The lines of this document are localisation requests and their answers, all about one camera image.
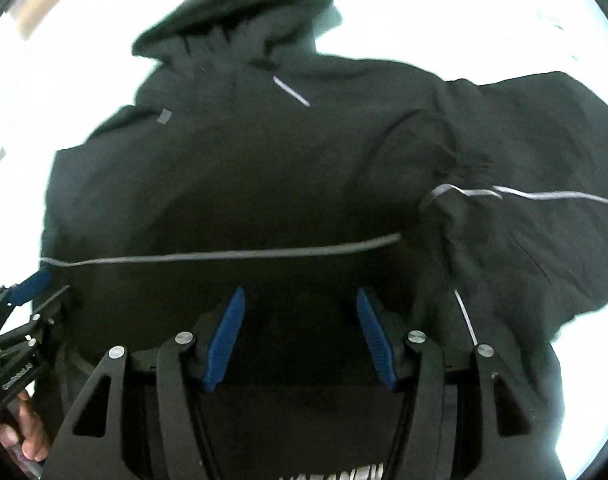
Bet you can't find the black hooded jacket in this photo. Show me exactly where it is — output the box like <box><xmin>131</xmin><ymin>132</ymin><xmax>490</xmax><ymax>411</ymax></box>
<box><xmin>35</xmin><ymin>0</ymin><xmax>608</xmax><ymax>479</ymax></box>

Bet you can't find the person's left hand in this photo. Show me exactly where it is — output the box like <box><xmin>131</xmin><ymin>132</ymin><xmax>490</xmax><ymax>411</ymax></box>
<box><xmin>0</xmin><ymin>390</ymin><xmax>51</xmax><ymax>462</ymax></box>

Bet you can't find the teal quilted bed comforter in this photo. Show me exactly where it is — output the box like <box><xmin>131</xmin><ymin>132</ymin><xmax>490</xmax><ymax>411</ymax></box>
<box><xmin>0</xmin><ymin>0</ymin><xmax>608</xmax><ymax>479</ymax></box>

